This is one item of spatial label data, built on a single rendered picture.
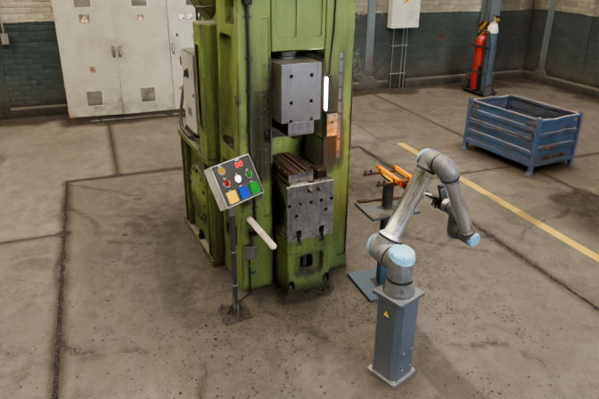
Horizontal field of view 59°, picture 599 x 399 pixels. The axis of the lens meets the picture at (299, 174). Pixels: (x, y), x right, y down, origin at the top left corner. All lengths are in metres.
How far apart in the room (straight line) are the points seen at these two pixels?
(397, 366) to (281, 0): 2.41
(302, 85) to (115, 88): 5.54
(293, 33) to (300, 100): 0.45
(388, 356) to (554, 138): 4.40
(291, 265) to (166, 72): 5.43
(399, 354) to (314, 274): 1.12
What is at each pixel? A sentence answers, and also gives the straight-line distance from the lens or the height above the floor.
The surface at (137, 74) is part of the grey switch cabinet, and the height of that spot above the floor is 0.72.
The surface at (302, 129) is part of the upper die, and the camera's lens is 3.71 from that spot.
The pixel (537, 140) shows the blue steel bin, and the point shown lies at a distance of 6.87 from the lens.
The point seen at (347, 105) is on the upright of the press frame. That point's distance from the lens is 4.02.
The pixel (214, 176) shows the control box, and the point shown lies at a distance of 3.35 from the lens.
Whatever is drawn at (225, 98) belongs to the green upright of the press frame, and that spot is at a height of 1.45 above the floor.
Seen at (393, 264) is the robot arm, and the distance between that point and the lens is 3.10.
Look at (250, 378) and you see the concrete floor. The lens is 3.53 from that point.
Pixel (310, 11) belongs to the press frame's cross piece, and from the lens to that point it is 3.75.
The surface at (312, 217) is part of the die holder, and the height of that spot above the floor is 0.64.
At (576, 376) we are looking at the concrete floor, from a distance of 3.96.
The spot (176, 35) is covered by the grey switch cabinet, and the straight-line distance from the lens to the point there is 8.78.
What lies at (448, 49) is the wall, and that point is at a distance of 11.65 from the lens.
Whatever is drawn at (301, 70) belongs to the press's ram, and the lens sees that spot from 3.61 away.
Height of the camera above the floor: 2.41
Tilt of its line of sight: 22 degrees down
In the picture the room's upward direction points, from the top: 1 degrees clockwise
